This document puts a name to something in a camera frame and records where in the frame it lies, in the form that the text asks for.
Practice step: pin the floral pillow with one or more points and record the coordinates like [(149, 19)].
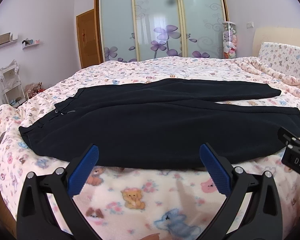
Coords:
[(283, 58)]

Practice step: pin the brown wooden door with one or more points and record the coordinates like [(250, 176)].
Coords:
[(86, 39)]

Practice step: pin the white wire shelf rack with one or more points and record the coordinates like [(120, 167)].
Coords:
[(12, 92)]

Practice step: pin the white wall shelf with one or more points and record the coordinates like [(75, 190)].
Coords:
[(7, 39), (29, 43)]

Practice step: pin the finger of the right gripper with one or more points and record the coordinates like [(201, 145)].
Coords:
[(287, 137)]

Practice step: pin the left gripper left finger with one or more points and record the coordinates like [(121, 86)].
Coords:
[(35, 218)]

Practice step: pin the black pants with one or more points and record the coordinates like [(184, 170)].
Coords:
[(162, 124)]

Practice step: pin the white wall socket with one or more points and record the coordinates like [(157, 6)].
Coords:
[(250, 25)]

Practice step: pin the beige headboard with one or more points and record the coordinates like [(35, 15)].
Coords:
[(275, 34)]

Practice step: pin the frosted glass sliding wardrobe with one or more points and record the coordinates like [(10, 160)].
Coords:
[(137, 30)]

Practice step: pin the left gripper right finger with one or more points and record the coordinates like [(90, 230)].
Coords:
[(263, 216)]

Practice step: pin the floral pink bed blanket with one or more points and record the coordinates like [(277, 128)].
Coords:
[(136, 203)]

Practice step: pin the clear tube of plush toys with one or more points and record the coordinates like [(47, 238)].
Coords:
[(229, 40)]

